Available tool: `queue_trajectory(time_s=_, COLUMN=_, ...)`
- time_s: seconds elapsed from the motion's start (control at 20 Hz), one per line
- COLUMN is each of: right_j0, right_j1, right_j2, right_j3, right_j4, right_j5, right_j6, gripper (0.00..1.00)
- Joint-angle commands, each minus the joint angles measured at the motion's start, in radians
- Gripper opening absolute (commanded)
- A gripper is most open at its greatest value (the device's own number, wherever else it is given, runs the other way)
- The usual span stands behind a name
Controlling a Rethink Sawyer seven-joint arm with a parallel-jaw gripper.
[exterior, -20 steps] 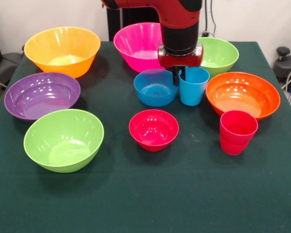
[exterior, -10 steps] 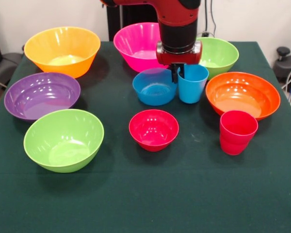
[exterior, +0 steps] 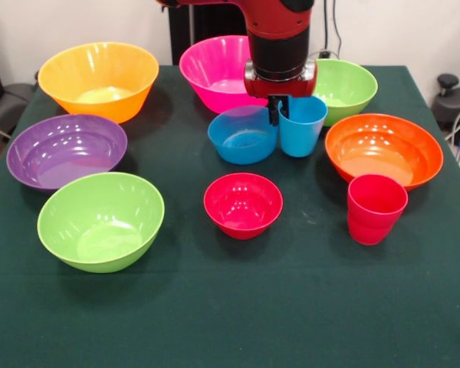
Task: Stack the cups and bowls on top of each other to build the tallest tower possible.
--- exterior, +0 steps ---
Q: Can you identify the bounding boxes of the large yellow-orange plastic bowl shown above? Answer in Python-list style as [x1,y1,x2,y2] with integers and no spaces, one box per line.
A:
[37,41,160,125]

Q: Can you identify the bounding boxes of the black floor stand base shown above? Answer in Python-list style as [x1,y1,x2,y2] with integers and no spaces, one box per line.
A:
[432,74,460,133]

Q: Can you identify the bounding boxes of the black wall cable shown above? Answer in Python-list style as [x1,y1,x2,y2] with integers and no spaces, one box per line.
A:
[331,0,343,58]
[323,0,330,53]

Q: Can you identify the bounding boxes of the small red plastic bowl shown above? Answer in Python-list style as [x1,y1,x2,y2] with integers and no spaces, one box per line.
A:
[203,172,284,241]

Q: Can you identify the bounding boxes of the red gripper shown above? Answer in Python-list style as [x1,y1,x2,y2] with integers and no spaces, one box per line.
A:
[243,59,318,127]

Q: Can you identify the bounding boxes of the light green plastic bowl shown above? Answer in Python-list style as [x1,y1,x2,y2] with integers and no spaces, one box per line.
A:
[312,58,379,127]
[36,171,166,274]

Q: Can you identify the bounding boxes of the dark green table cloth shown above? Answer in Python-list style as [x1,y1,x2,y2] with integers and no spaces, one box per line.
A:
[0,64,460,368]

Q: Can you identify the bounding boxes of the shallow orange plastic bowl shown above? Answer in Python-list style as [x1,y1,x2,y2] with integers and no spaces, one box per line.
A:
[324,113,445,192]

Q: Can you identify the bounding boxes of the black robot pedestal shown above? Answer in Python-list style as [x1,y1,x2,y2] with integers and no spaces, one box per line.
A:
[167,5,251,66]

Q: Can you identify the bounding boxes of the blue plastic cup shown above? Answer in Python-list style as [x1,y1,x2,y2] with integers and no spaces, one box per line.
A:
[278,95,329,159]

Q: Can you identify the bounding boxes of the small blue plastic bowl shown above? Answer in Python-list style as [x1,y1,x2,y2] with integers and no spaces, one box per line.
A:
[207,105,280,166]

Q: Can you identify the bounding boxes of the white cable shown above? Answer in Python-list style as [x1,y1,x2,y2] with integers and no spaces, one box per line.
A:
[444,97,460,143]

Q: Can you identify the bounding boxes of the shallow purple plastic bowl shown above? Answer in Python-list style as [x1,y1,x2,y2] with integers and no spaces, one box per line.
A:
[6,113,129,192]

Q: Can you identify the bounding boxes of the red plastic cup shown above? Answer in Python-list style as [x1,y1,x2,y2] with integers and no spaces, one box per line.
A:
[347,172,409,246]

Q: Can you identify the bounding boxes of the large pink plastic bowl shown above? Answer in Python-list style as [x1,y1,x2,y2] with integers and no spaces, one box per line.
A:
[179,34,269,115]

